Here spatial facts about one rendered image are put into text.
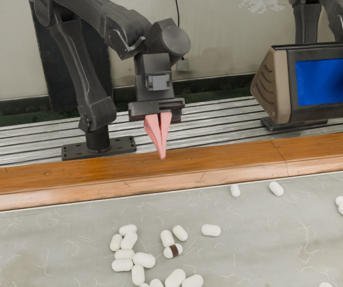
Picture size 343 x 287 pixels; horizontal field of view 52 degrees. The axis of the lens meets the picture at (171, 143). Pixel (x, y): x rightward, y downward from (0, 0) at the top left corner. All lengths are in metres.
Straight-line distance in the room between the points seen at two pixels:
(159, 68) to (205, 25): 2.09
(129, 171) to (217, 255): 0.26
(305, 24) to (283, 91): 0.70
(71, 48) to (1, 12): 1.65
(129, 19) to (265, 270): 0.50
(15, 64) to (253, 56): 1.72
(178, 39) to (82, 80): 0.33
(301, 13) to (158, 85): 0.59
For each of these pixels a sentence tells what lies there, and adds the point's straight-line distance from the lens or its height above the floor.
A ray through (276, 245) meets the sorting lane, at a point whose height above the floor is 0.74.
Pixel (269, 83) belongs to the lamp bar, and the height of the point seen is 1.07.
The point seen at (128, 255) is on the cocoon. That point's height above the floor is 0.76.
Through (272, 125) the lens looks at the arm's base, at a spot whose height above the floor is 0.68.
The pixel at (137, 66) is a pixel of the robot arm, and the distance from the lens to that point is 0.68.
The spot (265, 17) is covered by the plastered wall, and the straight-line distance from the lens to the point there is 2.84.
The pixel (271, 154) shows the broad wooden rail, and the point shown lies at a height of 0.76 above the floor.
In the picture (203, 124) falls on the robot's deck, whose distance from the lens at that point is 1.09.
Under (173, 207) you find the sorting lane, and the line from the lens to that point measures 0.70.
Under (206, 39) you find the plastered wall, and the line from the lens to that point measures 2.69.
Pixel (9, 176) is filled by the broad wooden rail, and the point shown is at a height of 0.76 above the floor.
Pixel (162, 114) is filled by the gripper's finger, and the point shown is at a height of 0.93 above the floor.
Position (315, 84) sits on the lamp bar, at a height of 1.08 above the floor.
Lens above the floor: 1.23
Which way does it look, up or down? 34 degrees down
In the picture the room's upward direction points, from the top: straight up
